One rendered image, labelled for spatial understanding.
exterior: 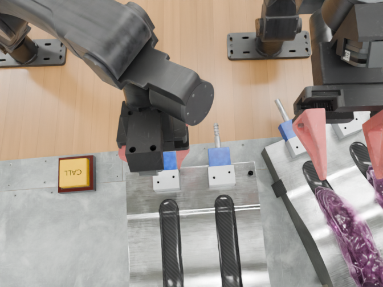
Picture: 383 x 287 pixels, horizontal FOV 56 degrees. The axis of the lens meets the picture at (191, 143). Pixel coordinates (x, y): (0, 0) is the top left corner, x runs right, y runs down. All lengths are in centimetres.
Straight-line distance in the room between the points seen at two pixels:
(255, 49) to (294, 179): 33
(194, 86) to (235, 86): 47
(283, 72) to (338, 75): 49
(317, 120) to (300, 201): 37
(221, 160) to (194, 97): 31
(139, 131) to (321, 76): 23
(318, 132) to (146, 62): 21
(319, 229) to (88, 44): 53
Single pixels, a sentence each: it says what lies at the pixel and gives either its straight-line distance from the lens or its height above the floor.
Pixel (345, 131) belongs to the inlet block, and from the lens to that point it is 80.
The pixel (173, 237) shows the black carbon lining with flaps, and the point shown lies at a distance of 72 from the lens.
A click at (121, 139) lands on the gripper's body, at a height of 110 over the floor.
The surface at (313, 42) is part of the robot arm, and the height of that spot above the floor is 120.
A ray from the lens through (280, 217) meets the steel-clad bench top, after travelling 82.
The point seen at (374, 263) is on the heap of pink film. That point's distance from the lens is 77.
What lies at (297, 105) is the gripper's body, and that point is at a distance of 46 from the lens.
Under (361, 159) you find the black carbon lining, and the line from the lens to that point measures 83.
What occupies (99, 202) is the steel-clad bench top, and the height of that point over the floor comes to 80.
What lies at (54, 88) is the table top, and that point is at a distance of 95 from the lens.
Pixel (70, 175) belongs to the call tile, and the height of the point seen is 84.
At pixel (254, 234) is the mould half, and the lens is 72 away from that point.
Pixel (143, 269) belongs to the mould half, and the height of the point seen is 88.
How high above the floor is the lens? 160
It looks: 75 degrees down
